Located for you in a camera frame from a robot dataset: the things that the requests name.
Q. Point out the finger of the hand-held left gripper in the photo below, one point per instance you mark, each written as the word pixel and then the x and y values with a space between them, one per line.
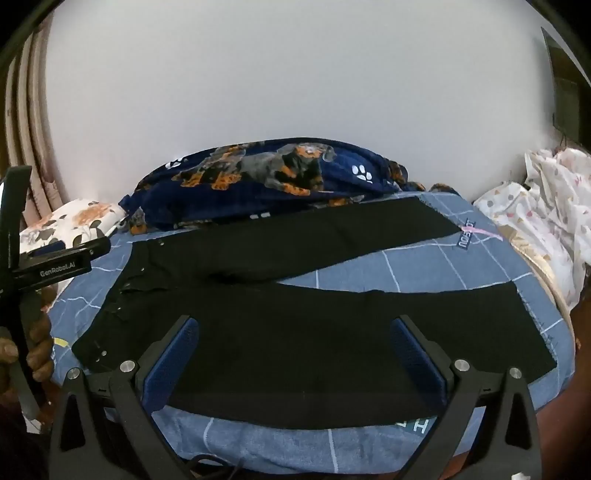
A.
pixel 94 251

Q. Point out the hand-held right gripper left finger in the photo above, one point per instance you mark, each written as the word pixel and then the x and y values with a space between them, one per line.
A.
pixel 173 360

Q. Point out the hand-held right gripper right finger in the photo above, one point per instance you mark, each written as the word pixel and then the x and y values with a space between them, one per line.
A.
pixel 415 355

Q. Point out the black pants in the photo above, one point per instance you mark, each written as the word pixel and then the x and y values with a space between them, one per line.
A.
pixel 300 332

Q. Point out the person's left forearm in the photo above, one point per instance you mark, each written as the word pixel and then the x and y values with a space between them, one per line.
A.
pixel 16 443

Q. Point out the person's left hand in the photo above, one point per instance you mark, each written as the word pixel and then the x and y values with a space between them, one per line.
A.
pixel 40 353

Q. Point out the white floral pillow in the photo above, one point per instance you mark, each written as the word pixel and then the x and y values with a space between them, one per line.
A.
pixel 78 217

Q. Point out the blue checked bedsheet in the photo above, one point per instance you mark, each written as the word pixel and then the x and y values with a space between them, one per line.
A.
pixel 415 272

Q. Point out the pink striped curtain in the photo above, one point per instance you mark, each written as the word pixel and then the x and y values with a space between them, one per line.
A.
pixel 39 138

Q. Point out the navy dog print blanket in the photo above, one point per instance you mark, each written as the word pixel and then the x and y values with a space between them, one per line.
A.
pixel 277 194

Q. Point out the white dotted cloth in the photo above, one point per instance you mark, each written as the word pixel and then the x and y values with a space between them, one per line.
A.
pixel 545 207

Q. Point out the dark flat screen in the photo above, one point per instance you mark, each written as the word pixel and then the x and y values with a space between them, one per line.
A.
pixel 565 97

